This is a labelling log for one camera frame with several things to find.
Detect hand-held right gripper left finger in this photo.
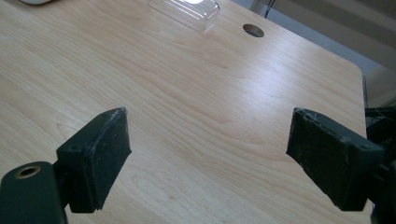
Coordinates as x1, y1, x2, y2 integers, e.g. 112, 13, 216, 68
55, 106, 133, 215

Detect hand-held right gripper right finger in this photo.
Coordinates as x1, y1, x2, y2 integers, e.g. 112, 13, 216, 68
286, 106, 386, 212

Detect white round object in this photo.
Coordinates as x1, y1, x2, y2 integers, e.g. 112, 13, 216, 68
19, 0, 54, 6

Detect clear plastic container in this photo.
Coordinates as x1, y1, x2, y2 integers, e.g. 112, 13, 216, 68
148, 0, 221, 33

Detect black cable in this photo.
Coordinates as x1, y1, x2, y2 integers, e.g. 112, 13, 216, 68
264, 0, 276, 19

